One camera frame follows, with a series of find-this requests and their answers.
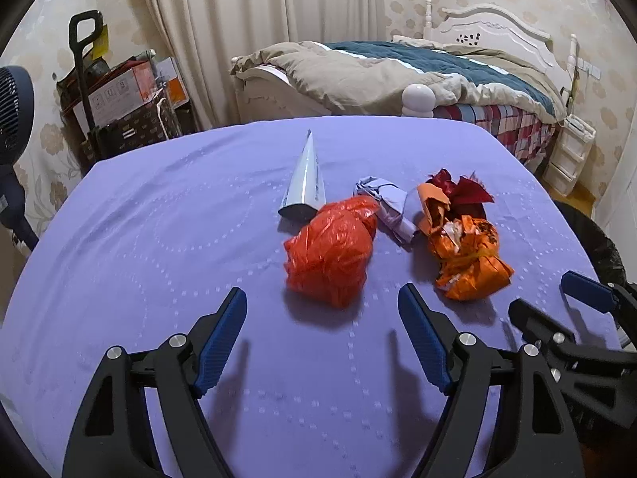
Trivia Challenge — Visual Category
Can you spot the beige pillow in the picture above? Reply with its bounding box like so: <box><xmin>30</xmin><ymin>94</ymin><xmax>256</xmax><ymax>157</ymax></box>
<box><xmin>392</xmin><ymin>35</ymin><xmax>444</xmax><ymax>49</ymax></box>

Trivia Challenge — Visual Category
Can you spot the orange-red plastic bag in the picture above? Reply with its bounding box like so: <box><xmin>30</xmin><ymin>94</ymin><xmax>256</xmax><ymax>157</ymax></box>
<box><xmin>283</xmin><ymin>195</ymin><xmax>379</xmax><ymax>310</ymax></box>

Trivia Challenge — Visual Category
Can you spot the teal and beige quilt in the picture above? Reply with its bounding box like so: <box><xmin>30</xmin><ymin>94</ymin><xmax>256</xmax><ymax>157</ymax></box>
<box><xmin>230</xmin><ymin>40</ymin><xmax>568</xmax><ymax>123</ymax></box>

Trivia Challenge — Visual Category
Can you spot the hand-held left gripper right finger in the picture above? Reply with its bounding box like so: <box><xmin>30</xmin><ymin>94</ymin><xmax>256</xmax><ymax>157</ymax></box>
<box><xmin>397</xmin><ymin>283</ymin><xmax>585</xmax><ymax>478</ymax></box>

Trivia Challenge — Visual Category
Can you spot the orange and white box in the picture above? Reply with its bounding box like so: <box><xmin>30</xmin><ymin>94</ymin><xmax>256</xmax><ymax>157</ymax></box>
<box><xmin>154</xmin><ymin>57</ymin><xmax>186</xmax><ymax>104</ymax></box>

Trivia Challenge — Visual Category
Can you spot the white plastic drawer unit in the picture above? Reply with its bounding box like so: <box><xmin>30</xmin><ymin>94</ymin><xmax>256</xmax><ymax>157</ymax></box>
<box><xmin>542</xmin><ymin>114</ymin><xmax>597</xmax><ymax>195</ymax></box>

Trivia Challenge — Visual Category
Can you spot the purple paper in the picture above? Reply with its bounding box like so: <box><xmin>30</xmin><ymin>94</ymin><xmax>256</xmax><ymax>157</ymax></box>
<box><xmin>352</xmin><ymin>175</ymin><xmax>421</xmax><ymax>247</ymax></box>

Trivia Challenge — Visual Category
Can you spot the bin with black bag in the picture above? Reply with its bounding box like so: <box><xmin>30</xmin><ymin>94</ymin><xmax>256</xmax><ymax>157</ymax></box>
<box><xmin>552</xmin><ymin>202</ymin><xmax>626</xmax><ymax>284</ymax></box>

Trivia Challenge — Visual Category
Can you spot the purple cloth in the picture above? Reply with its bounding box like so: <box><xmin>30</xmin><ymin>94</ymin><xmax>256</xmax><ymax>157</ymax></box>
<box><xmin>0</xmin><ymin>114</ymin><xmax>629</xmax><ymax>478</ymax></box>

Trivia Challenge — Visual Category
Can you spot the plaid bedsheet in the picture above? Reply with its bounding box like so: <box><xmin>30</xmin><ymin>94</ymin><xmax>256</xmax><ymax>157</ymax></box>
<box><xmin>438</xmin><ymin>104</ymin><xmax>558</xmax><ymax>170</ymax></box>

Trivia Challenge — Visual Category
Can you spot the cardboard box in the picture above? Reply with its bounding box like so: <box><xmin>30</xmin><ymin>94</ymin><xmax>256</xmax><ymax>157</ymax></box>
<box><xmin>59</xmin><ymin>60</ymin><xmax>156</xmax><ymax>130</ymax></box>

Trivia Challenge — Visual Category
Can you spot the black hand trolley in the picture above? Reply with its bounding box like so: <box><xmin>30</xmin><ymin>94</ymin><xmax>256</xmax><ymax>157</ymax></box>
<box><xmin>68</xmin><ymin>11</ymin><xmax>108</xmax><ymax>166</ymax></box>

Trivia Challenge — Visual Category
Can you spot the charger cable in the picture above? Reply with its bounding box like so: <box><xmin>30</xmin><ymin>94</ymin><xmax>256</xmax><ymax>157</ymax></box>
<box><xmin>564</xmin><ymin>71</ymin><xmax>579</xmax><ymax>113</ymax></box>

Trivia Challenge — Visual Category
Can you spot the dark red wrapper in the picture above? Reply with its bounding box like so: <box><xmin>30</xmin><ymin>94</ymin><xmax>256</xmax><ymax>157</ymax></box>
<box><xmin>428</xmin><ymin>169</ymin><xmax>496</xmax><ymax>207</ymax></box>

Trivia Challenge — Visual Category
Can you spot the dark blue fan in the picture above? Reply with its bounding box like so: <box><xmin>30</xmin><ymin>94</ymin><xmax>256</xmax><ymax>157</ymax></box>
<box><xmin>0</xmin><ymin>65</ymin><xmax>41</xmax><ymax>252</ymax></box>

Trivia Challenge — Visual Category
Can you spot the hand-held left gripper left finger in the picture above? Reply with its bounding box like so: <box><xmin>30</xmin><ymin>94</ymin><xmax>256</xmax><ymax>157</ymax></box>
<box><xmin>62</xmin><ymin>286</ymin><xmax>248</xmax><ymax>478</ymax></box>

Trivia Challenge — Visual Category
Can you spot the white sliding door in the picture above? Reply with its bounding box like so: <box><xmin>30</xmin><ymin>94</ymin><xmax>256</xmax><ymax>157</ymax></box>
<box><xmin>594</xmin><ymin>119</ymin><xmax>637</xmax><ymax>260</ymax></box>

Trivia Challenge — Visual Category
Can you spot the orange foil wrapper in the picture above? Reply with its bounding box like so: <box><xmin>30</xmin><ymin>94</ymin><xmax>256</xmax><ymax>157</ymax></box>
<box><xmin>417</xmin><ymin>182</ymin><xmax>516</xmax><ymax>302</ymax></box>

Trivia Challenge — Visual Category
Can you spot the white wooden bed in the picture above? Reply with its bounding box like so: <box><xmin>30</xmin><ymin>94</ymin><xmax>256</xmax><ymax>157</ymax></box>
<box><xmin>233</xmin><ymin>0</ymin><xmax>580</xmax><ymax>170</ymax></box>

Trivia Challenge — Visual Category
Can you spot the beige curtain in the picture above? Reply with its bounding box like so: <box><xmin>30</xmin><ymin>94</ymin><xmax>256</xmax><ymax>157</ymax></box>
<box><xmin>134</xmin><ymin>0</ymin><xmax>389</xmax><ymax>133</ymax></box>

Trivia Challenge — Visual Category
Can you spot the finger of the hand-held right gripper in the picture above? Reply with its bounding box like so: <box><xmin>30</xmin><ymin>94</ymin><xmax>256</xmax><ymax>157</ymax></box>
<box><xmin>560</xmin><ymin>270</ymin><xmax>637</xmax><ymax>319</ymax></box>
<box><xmin>508</xmin><ymin>298</ymin><xmax>582</xmax><ymax>359</ymax></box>

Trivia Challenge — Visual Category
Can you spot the brown patterned bag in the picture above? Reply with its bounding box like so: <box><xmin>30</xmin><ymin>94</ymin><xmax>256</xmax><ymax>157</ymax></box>
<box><xmin>97</xmin><ymin>87</ymin><xmax>181</xmax><ymax>160</ymax></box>

